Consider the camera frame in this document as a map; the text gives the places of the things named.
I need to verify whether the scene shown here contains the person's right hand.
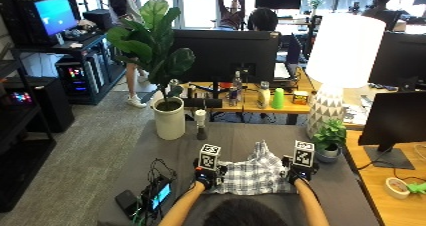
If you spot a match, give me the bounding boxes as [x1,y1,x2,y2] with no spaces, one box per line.
[281,155,321,186]

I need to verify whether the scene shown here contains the person's left hand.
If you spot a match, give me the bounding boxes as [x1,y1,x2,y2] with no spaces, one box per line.
[192,157,229,191]

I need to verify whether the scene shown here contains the grey plaid garment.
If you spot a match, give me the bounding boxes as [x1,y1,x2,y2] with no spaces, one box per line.
[212,139,299,196]

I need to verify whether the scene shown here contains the right white marker cube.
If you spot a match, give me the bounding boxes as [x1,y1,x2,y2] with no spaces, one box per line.
[292,140,316,169]

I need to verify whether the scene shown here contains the white marker cube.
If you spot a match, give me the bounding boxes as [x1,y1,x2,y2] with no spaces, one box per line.
[197,143,223,171]
[292,140,316,169]

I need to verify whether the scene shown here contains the left white marker cube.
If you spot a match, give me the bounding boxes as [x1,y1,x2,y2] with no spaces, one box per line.
[197,143,223,171]

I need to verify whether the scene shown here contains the small grey plant pot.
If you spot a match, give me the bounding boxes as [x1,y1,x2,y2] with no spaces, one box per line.
[315,144,344,164]

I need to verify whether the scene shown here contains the small device with lit screen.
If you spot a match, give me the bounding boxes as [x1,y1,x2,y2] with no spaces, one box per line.
[140,175,174,214]

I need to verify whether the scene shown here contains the small green potted plant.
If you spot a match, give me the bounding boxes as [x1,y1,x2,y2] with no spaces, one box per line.
[312,118,348,152]

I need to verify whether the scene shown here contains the the person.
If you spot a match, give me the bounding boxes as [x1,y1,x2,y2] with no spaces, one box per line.
[158,155,332,226]

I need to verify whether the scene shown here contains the small white black bottle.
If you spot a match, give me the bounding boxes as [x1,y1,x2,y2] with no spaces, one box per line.
[195,109,209,141]

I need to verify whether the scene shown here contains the black power bank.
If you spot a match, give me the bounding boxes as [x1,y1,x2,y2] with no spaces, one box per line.
[115,189,142,219]

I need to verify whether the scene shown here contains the white cylindrical plant pot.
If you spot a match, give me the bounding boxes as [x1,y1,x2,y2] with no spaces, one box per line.
[152,96,187,141]

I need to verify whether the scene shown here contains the white grey patterned lamp base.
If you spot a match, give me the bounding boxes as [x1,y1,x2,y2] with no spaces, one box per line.
[307,85,348,140]

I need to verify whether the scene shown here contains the wooden desk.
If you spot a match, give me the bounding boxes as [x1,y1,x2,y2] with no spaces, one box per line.
[179,67,325,125]
[344,85,426,226]

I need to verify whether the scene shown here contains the white tape roll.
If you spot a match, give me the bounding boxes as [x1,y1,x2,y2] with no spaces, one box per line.
[384,176,412,200]

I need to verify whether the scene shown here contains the yellow box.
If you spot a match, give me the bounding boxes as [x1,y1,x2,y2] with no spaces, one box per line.
[292,90,311,106]

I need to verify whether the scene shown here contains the pale yellow bottle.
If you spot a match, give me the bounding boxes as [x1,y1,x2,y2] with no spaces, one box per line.
[257,81,272,110]

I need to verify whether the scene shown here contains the green toy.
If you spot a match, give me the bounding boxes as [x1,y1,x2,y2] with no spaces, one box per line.
[405,181,426,195]

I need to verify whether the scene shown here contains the black monitor on stand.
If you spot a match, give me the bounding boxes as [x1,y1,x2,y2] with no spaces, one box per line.
[357,91,426,171]

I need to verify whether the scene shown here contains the clear water bottle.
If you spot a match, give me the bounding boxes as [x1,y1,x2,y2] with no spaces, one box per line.
[228,70,245,107]

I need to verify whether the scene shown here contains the large black monitor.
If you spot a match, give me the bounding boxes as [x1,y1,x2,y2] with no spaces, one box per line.
[171,29,283,84]

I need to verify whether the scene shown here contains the white table lamp shade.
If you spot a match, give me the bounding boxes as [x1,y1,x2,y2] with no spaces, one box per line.
[305,13,388,89]

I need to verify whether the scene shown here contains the black computer tower with lights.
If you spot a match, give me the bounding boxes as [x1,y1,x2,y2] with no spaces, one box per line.
[55,54,108,97]

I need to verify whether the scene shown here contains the large green leafy plant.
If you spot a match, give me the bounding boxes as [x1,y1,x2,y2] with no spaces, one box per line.
[106,0,197,110]

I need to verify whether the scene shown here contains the black shelving rack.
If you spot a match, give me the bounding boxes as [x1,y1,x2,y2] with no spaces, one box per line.
[0,49,58,214]

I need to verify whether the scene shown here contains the black metal shelf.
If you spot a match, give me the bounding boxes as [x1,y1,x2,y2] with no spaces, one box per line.
[12,30,128,106]

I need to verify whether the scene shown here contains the lit blue computer screen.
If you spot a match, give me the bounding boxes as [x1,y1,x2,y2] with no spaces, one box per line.
[16,0,83,46]

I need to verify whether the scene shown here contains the black cables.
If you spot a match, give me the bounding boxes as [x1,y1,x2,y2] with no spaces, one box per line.
[146,157,179,187]

